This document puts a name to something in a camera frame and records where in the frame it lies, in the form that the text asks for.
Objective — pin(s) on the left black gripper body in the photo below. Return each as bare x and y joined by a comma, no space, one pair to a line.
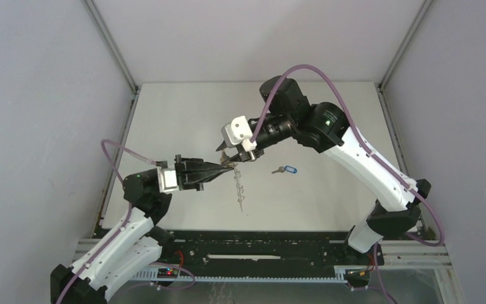
180,168

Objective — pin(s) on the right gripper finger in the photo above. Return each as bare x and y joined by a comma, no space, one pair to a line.
226,144
245,156

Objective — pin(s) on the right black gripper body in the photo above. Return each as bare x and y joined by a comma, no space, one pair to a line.
262,139

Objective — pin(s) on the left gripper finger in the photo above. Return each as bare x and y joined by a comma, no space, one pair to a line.
201,168
195,179

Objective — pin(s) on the key with yellow tag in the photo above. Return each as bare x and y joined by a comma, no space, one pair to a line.
225,160

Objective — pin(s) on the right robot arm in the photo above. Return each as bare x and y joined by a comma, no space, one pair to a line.
325,128

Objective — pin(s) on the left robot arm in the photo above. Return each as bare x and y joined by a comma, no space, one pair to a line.
136,240

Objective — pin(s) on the key with blue tag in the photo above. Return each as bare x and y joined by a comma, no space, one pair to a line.
283,169

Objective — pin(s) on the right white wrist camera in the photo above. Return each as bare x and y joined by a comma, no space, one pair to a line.
238,133

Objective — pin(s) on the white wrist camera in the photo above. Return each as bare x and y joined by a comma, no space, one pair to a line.
167,180
238,133

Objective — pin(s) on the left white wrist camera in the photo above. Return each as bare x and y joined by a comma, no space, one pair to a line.
167,180

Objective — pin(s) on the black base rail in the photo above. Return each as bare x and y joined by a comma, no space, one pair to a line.
264,254

